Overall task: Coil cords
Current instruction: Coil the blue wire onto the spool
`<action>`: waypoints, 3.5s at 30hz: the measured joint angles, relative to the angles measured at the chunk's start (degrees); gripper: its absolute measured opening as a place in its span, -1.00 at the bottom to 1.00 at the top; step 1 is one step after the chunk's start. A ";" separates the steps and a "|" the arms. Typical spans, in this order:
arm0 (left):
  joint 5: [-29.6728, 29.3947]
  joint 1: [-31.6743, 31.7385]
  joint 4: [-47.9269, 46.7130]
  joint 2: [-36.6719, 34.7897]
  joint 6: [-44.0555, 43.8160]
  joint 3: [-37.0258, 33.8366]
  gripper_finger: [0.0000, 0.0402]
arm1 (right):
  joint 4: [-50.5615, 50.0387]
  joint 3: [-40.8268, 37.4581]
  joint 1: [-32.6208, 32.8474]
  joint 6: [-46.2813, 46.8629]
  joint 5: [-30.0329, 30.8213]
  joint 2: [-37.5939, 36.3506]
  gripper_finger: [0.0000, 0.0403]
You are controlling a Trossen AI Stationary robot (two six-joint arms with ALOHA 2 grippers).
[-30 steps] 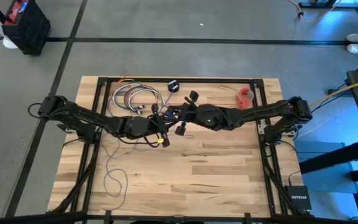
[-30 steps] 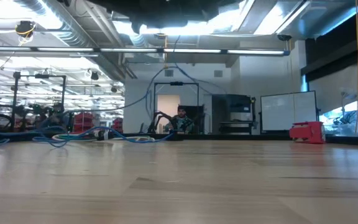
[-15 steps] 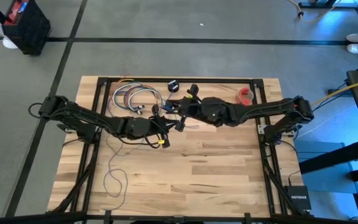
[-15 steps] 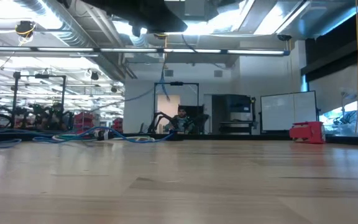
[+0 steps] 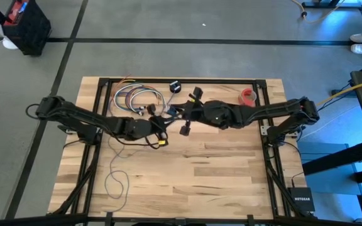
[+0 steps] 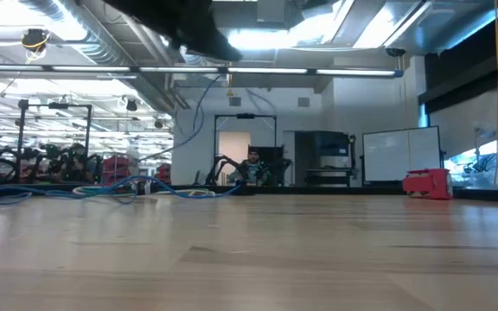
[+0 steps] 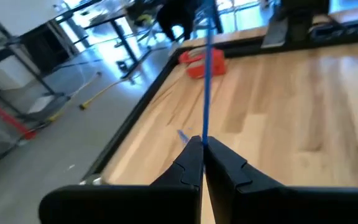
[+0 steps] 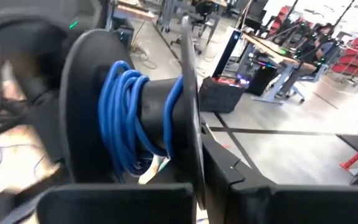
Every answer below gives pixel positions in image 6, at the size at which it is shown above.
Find red bin rack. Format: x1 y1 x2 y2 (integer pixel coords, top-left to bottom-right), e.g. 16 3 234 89
103 155 132 185

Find ceiling light strip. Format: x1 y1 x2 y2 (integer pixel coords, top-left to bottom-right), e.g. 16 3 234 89
0 64 405 79

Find background black robot arms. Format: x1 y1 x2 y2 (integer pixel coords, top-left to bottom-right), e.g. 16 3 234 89
0 143 103 185

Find whiteboard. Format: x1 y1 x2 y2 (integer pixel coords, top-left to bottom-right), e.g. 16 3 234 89
361 125 445 183

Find black camera rig frame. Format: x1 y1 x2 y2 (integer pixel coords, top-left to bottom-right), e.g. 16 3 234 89
212 113 278 187
16 98 94 182

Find yellow ceiling cord reel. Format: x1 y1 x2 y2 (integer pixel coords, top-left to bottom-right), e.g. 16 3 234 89
19 28 52 54

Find grey cabinet with screen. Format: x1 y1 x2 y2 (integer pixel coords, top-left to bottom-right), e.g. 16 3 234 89
313 130 356 170

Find black aluminium table frame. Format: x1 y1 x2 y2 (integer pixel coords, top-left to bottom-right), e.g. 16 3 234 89
0 183 498 203

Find person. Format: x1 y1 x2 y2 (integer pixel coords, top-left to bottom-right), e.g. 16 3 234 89
229 146 271 187

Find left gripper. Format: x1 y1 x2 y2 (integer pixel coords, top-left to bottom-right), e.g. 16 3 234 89
104 0 244 62

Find green cable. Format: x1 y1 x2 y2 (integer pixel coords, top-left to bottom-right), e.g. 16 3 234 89
78 186 120 195

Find thin blue cable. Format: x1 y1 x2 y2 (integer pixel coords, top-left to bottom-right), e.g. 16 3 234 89
45 175 244 200

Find red box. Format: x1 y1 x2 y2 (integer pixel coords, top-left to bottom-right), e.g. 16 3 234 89
401 168 454 201

